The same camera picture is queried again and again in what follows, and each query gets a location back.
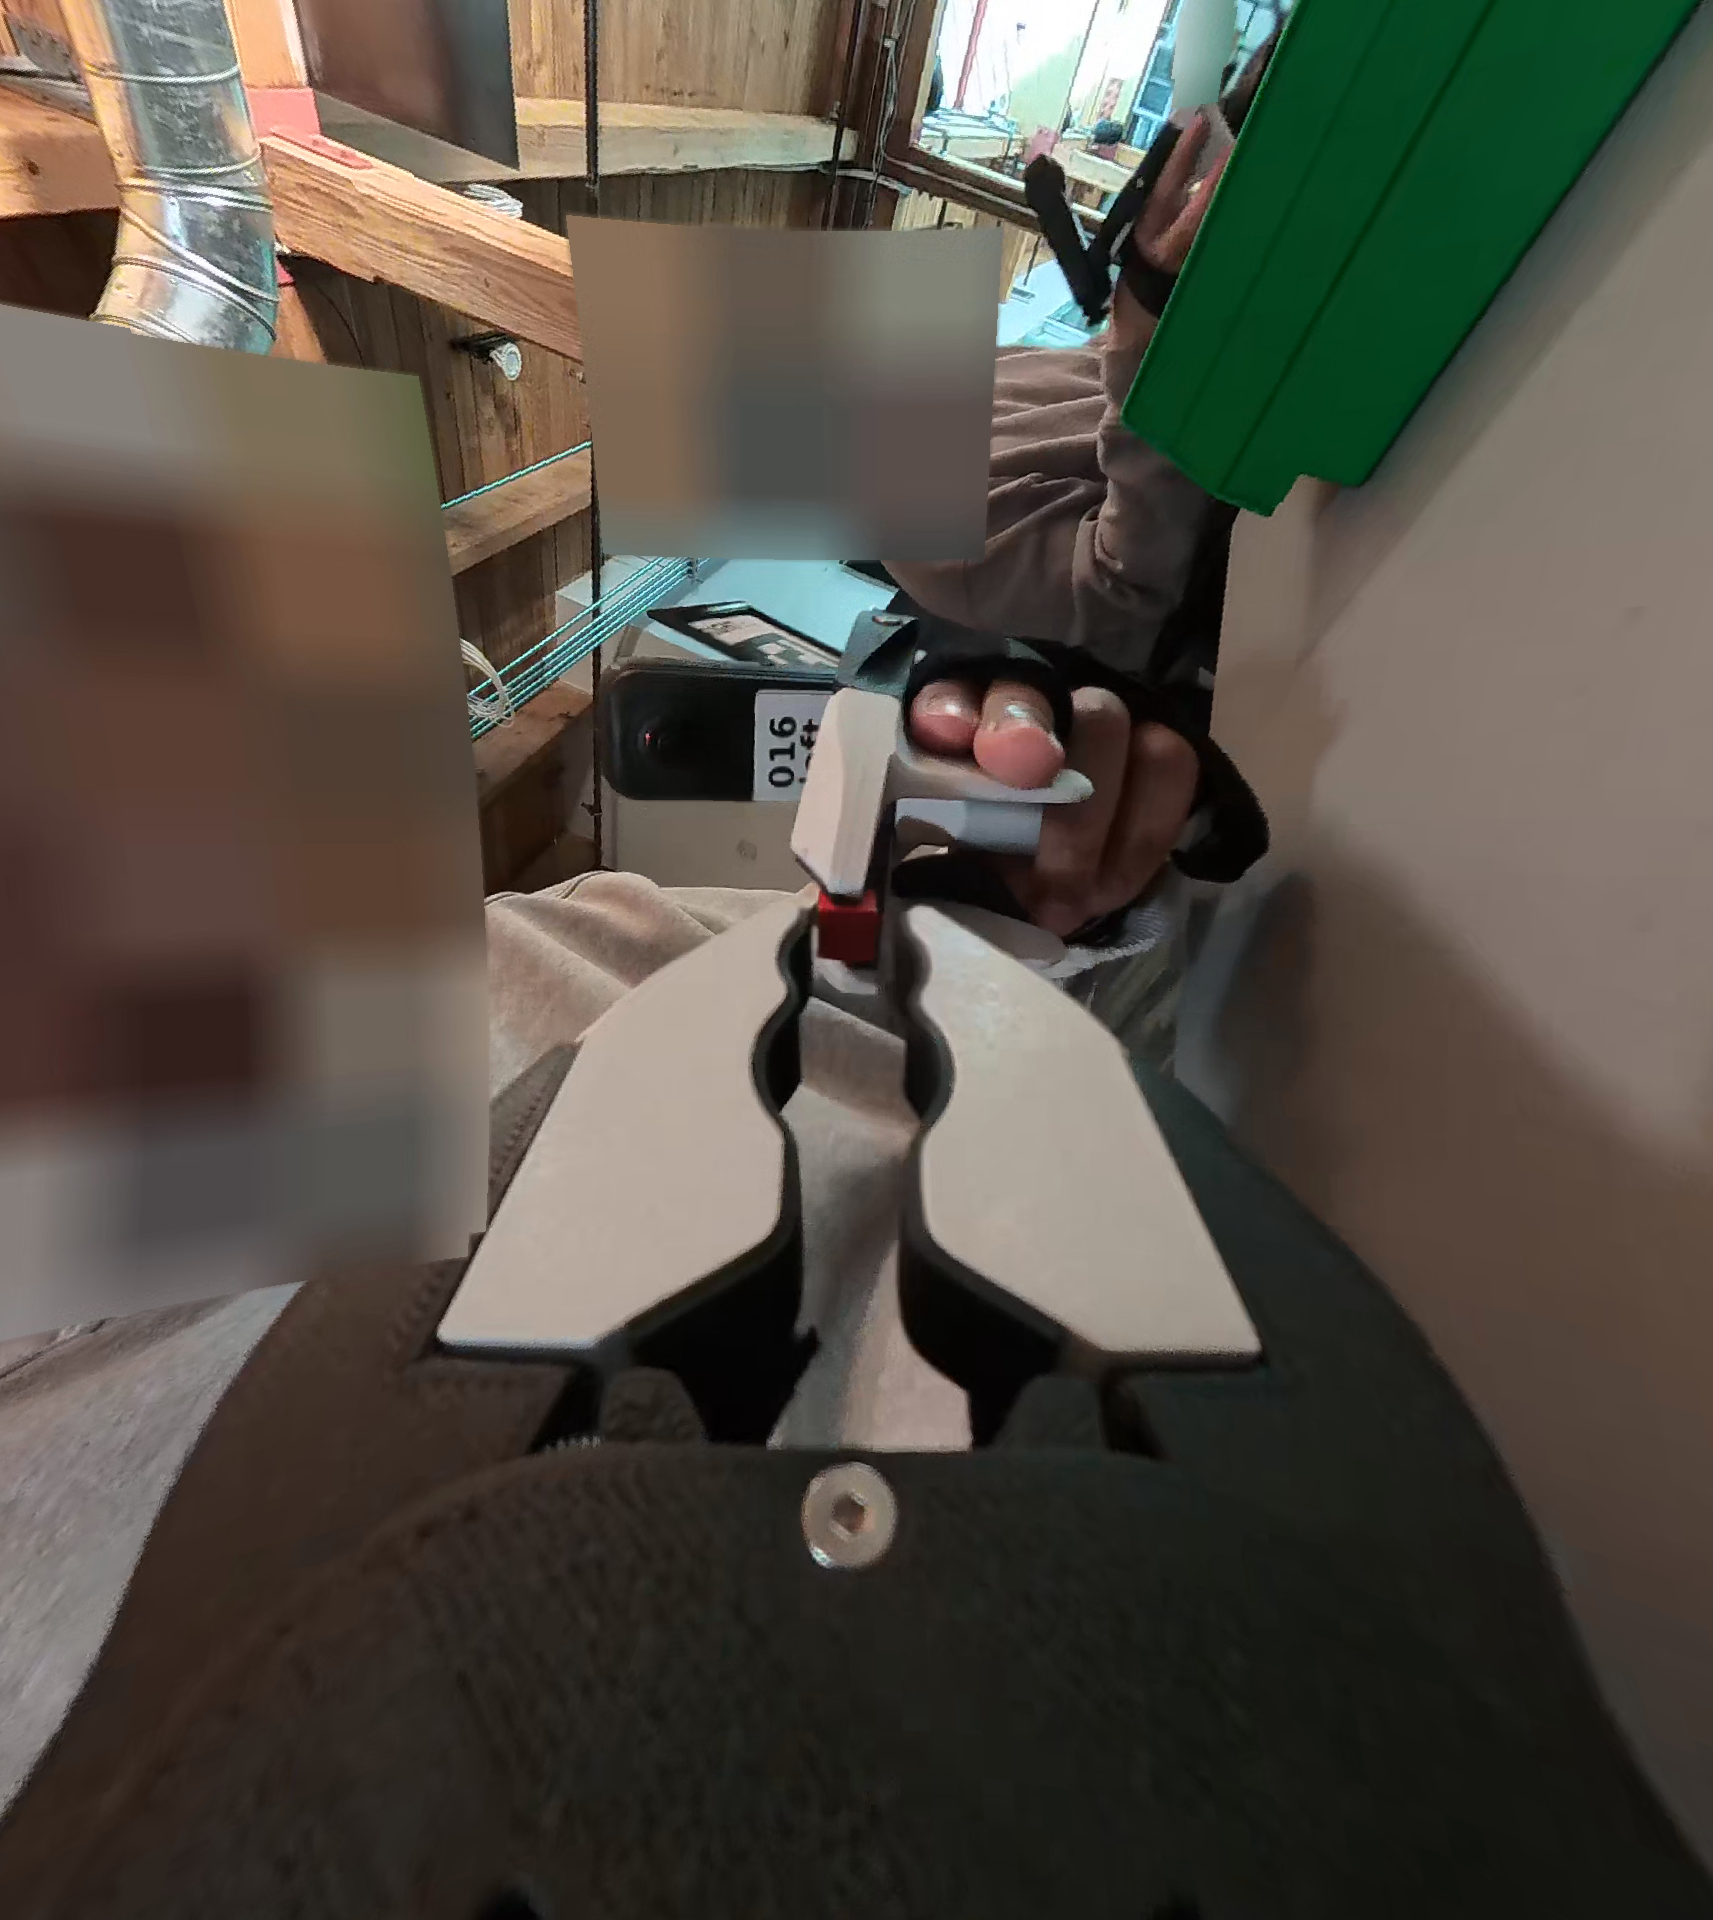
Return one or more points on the person's left hand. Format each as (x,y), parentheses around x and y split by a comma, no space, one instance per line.
(1134,794)

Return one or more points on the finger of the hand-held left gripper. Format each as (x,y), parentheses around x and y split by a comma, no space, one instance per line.
(847,794)

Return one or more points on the person's left forearm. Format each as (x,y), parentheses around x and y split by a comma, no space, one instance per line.
(1150,569)

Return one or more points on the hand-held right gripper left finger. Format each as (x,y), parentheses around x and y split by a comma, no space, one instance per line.
(617,1184)

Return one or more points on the small red cube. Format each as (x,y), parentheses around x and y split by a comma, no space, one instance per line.
(847,929)

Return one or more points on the window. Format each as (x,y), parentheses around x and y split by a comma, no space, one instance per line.
(1004,60)

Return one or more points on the wooden beam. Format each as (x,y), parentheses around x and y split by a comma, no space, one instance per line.
(421,242)

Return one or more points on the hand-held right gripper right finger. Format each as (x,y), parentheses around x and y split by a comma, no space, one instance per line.
(1081,1184)

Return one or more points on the red bracket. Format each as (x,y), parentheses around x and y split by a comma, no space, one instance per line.
(288,115)

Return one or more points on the grey metal hood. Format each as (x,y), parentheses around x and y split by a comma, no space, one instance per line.
(407,77)

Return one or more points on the green plastic bin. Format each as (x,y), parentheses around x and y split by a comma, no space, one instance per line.
(1321,271)

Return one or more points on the silver metal duct pipe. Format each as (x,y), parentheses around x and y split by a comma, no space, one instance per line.
(190,194)

